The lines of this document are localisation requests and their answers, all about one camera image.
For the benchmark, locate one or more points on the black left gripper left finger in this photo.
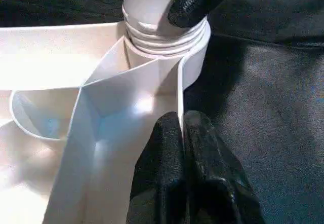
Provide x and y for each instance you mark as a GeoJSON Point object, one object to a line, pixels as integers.
{"type": "Point", "coordinates": [159, 170]}

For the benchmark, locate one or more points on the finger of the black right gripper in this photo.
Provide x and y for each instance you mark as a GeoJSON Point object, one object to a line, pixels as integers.
{"type": "Point", "coordinates": [197, 3]}

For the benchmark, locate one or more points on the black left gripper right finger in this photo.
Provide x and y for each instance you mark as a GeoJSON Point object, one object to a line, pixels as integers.
{"type": "Point", "coordinates": [215, 170]}

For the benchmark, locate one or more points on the white plastic table leg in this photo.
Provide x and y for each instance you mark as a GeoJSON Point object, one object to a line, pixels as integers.
{"type": "Point", "coordinates": [146, 11]}

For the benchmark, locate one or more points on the white plastic table top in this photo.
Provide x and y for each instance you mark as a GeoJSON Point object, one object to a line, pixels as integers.
{"type": "Point", "coordinates": [50, 56]}

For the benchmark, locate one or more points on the black mat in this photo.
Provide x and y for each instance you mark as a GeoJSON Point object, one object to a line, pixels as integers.
{"type": "Point", "coordinates": [265, 94]}

